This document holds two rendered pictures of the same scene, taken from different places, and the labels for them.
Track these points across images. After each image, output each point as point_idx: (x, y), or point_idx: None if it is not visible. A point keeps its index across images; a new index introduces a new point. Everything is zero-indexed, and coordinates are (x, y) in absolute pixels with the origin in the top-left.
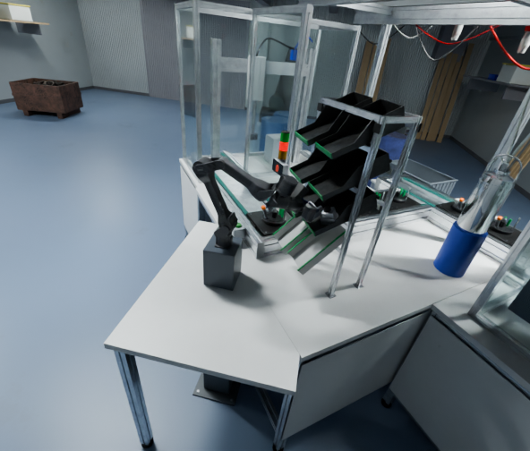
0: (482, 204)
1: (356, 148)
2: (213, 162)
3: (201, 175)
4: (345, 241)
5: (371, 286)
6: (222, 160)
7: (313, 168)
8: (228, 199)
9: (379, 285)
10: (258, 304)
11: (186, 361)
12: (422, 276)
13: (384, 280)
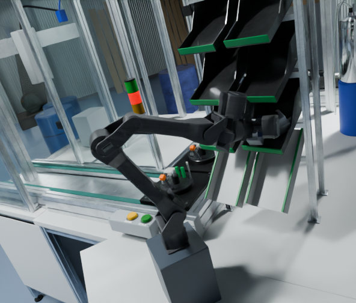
0: None
1: (282, 18)
2: (122, 125)
3: (112, 156)
4: (308, 142)
5: (333, 184)
6: (134, 116)
7: (218, 85)
8: (98, 201)
9: (336, 180)
10: (268, 290)
11: None
12: (350, 148)
13: (333, 172)
